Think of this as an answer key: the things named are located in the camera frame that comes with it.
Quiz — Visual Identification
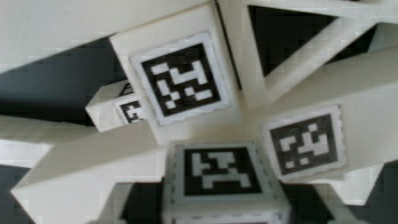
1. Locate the white chair back frame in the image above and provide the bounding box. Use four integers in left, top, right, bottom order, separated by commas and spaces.
13, 0, 398, 224

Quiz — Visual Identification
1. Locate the white tagged cube block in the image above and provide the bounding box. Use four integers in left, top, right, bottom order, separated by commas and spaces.
162, 142, 292, 224

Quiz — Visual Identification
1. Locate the white chair seat part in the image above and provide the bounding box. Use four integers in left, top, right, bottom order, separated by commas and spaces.
0, 3, 238, 168

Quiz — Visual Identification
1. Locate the white chair leg block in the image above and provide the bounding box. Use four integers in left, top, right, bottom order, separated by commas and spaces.
85, 80, 144, 132

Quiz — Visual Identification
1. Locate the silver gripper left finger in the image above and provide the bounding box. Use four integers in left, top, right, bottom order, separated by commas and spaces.
87, 183, 164, 224

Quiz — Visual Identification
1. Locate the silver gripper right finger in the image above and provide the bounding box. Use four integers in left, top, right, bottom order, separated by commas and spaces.
283, 184, 368, 224

